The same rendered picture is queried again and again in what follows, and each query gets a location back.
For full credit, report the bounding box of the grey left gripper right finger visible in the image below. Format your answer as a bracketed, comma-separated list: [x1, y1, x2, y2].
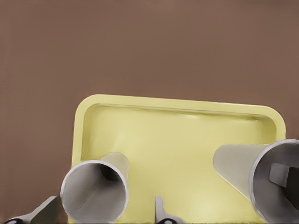
[154, 196, 184, 224]

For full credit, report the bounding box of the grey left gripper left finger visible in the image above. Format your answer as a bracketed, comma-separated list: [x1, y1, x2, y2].
[4, 196, 59, 224]

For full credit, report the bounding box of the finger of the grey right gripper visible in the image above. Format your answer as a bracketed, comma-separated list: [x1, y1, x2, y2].
[269, 163, 290, 188]

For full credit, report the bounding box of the white IKEA cup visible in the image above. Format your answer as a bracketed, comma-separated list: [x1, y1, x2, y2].
[60, 152, 130, 224]
[212, 139, 299, 224]

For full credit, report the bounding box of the pale yellow rectangular tray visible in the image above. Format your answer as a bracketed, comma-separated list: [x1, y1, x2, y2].
[67, 94, 287, 224]

